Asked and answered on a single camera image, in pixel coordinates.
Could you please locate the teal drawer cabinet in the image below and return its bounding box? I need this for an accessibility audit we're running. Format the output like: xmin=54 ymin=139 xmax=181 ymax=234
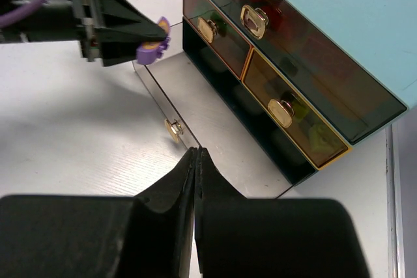
xmin=182 ymin=0 xmax=416 ymax=185

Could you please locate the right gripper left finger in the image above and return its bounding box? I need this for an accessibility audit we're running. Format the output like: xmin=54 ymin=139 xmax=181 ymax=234
xmin=1 ymin=148 xmax=197 ymax=277

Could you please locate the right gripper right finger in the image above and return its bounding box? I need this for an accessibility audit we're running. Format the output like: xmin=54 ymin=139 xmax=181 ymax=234
xmin=195 ymin=148 xmax=369 ymax=277

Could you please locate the purple lego brick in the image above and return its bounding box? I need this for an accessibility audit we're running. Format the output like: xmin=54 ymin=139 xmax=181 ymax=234
xmin=136 ymin=17 xmax=171 ymax=65

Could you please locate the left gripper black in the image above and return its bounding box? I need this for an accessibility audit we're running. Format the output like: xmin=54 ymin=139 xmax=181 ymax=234
xmin=1 ymin=0 xmax=167 ymax=66

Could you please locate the lime rectangular lego brick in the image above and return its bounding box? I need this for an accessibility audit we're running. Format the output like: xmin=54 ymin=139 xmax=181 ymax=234
xmin=308 ymin=124 xmax=338 ymax=154

